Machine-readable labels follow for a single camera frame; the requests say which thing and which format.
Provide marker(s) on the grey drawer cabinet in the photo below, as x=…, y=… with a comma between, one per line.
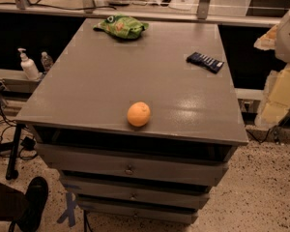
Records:
x=140, y=128

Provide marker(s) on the green chip bag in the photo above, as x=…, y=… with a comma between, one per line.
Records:
x=122, y=26

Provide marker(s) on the orange fruit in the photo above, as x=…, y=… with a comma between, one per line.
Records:
x=139, y=114

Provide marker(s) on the white pump dispenser bottle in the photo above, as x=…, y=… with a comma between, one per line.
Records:
x=28, y=65

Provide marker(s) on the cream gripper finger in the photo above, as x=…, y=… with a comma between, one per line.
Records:
x=275, y=103
x=268, y=40

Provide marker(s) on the blue tape cross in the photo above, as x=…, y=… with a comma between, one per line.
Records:
x=70, y=213

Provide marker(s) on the clear plastic water bottle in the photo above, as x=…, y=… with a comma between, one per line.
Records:
x=47, y=61

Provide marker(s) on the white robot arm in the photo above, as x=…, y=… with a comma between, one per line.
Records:
x=282, y=51

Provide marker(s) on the brown trouser leg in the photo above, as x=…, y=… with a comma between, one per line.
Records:
x=13, y=203

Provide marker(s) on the dark blue snack packet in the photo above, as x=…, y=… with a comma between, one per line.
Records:
x=206, y=62

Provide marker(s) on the metal workbench frame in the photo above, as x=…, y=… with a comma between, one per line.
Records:
x=228, y=12

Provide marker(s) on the black shoe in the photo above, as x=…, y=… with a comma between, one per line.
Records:
x=36, y=196

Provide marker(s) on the black table leg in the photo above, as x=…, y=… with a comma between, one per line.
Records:
x=11, y=171

